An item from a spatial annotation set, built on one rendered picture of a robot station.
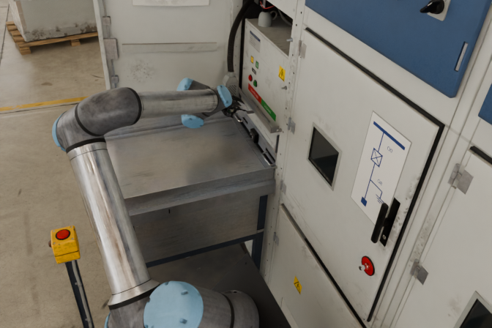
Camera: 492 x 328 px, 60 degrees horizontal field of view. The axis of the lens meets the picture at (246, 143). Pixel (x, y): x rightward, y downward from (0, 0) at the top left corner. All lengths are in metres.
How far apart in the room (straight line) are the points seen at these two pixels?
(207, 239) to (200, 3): 1.09
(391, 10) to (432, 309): 0.72
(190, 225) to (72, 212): 1.34
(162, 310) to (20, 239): 1.96
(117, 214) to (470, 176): 0.90
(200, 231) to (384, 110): 1.09
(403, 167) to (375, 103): 0.18
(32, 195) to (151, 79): 1.42
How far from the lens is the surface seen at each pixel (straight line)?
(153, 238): 1.88
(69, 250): 1.66
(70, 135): 1.32
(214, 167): 1.95
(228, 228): 1.98
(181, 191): 1.76
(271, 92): 1.87
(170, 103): 1.42
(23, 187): 3.39
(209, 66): 2.25
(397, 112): 1.09
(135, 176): 1.92
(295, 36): 1.53
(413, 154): 1.08
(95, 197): 1.28
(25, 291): 2.73
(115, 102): 1.26
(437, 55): 0.98
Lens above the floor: 2.05
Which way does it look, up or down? 35 degrees down
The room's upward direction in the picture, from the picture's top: 4 degrees clockwise
